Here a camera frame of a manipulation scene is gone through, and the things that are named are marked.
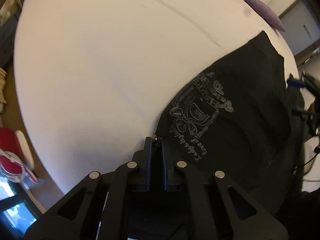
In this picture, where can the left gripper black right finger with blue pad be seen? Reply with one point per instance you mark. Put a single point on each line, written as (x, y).
(173, 175)

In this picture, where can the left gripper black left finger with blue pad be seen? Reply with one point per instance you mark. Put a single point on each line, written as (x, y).
(143, 160)

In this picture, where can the black denim pants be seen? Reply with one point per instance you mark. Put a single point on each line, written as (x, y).
(236, 117)

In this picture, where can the wood framed doorway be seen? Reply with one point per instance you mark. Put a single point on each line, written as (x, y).
(301, 31)

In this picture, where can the white bed mattress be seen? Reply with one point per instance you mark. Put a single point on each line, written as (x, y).
(93, 76)

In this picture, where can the purple cushion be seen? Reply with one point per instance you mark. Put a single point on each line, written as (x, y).
(267, 14)

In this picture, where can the window with sky view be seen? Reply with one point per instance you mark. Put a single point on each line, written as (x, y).
(17, 211)

